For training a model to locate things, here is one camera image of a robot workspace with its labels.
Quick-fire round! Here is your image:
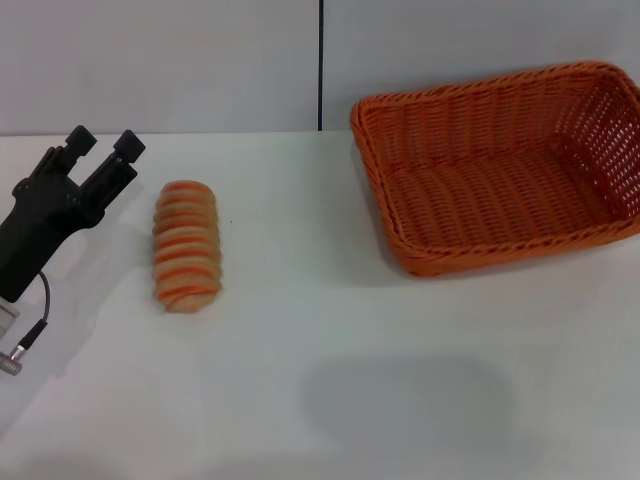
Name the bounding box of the thin black cable with plug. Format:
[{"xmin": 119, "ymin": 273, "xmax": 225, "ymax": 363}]
[{"xmin": 17, "ymin": 271, "xmax": 54, "ymax": 351}]

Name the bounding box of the black vertical wall strip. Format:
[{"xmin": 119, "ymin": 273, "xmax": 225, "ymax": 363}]
[{"xmin": 316, "ymin": 0, "xmax": 325, "ymax": 132}]

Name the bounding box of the orange woven rectangular basket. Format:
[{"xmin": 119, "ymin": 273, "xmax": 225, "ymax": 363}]
[{"xmin": 349, "ymin": 60, "xmax": 640, "ymax": 278}]

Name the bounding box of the orange striped bread roll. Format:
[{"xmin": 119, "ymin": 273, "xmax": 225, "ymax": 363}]
[{"xmin": 151, "ymin": 180, "xmax": 224, "ymax": 315}]

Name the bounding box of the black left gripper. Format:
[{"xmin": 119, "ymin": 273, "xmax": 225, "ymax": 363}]
[{"xmin": 0, "ymin": 124, "xmax": 147, "ymax": 304}]

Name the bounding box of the silver cable connector socket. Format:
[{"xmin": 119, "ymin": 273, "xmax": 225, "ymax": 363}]
[{"xmin": 0, "ymin": 349, "xmax": 24, "ymax": 375}]

